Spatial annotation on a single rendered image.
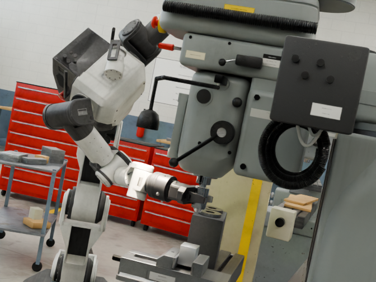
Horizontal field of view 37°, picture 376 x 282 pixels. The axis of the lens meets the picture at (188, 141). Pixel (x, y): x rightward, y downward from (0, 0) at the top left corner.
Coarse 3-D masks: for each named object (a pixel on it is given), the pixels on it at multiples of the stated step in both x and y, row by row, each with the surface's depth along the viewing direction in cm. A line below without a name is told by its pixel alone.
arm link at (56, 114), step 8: (56, 104) 199; (64, 104) 195; (48, 112) 198; (56, 112) 195; (64, 112) 193; (48, 120) 198; (56, 120) 196; (64, 120) 194; (56, 128) 201; (64, 128) 198; (72, 128) 196; (80, 128) 197; (88, 128) 199; (72, 136) 199; (80, 136) 199
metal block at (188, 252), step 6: (180, 246) 175; (186, 246) 175; (192, 246) 177; (198, 246) 178; (180, 252) 175; (186, 252) 175; (192, 252) 174; (198, 252) 180; (180, 258) 175; (186, 258) 175; (192, 258) 174; (180, 264) 175; (186, 264) 175
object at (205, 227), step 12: (192, 216) 208; (204, 216) 209; (216, 216) 209; (192, 228) 208; (204, 228) 208; (216, 228) 207; (192, 240) 208; (204, 240) 208; (216, 240) 207; (204, 252) 208; (216, 252) 207
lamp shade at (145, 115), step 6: (144, 114) 176; (150, 114) 176; (156, 114) 177; (138, 120) 177; (144, 120) 176; (150, 120) 176; (156, 120) 177; (138, 126) 177; (144, 126) 176; (150, 126) 176; (156, 126) 177
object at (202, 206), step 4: (196, 192) 176; (200, 192) 175; (204, 192) 175; (208, 192) 176; (204, 196) 175; (192, 204) 176; (196, 204) 175; (200, 204) 175; (204, 204) 176; (196, 208) 175; (200, 208) 175; (204, 208) 176
